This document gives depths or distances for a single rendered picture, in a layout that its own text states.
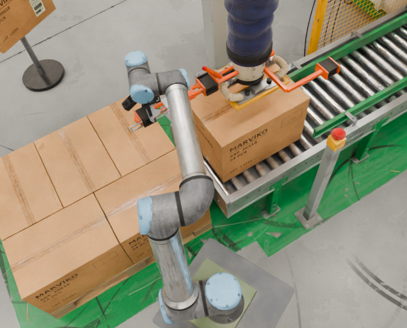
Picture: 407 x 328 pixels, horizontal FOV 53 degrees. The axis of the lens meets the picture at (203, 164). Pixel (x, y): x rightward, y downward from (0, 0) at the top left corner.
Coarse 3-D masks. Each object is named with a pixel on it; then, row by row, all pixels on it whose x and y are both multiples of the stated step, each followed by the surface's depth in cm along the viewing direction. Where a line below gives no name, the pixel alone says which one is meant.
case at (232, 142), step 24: (216, 96) 235; (264, 96) 233; (288, 96) 232; (216, 120) 226; (240, 120) 225; (264, 120) 224; (288, 120) 236; (216, 144) 223; (240, 144) 226; (264, 144) 243; (288, 144) 261; (216, 168) 248; (240, 168) 248
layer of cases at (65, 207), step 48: (48, 144) 276; (96, 144) 273; (144, 144) 271; (0, 192) 259; (48, 192) 257; (96, 192) 254; (144, 192) 252; (48, 240) 240; (96, 240) 237; (144, 240) 250; (48, 288) 230
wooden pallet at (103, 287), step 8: (208, 224) 286; (192, 232) 291; (200, 232) 289; (184, 240) 289; (152, 256) 284; (136, 264) 270; (144, 264) 278; (128, 272) 273; (136, 272) 280; (112, 280) 277; (120, 280) 277; (96, 288) 265; (104, 288) 275; (80, 296) 261; (88, 296) 273; (72, 304) 263; (80, 304) 271; (56, 312) 259; (64, 312) 266
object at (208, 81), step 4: (200, 76) 202; (204, 76) 203; (208, 76) 203; (212, 76) 201; (196, 80) 202; (200, 80) 202; (204, 80) 202; (208, 80) 202; (212, 80) 202; (216, 80) 200; (200, 84) 199; (204, 84) 200; (208, 84) 200; (212, 84) 200; (216, 84) 199; (200, 88) 202; (204, 88) 198; (208, 88) 198; (212, 88) 199; (216, 88) 202; (204, 92) 200; (208, 92) 201; (212, 92) 202
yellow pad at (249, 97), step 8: (264, 80) 216; (280, 80) 215; (288, 80) 216; (248, 88) 214; (272, 88) 213; (248, 96) 211; (256, 96) 211; (232, 104) 209; (240, 104) 209; (248, 104) 210
